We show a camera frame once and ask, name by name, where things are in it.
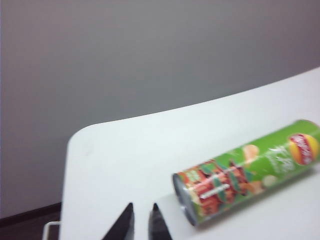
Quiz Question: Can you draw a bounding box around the white metal frame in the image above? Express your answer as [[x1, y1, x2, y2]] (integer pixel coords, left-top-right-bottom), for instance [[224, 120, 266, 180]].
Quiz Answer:
[[41, 219, 62, 240]]

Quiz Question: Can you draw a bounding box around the green potato chips tube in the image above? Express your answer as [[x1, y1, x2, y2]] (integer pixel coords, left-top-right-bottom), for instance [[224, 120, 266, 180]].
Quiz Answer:
[[171, 119, 320, 227]]

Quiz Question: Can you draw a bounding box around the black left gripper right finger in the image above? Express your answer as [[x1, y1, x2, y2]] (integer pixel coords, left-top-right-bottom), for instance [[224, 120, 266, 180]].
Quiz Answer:
[[148, 202, 174, 240]]

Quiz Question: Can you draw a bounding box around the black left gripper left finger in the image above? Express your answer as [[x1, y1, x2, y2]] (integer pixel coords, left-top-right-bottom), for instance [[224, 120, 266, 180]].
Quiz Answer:
[[100, 202, 136, 240]]

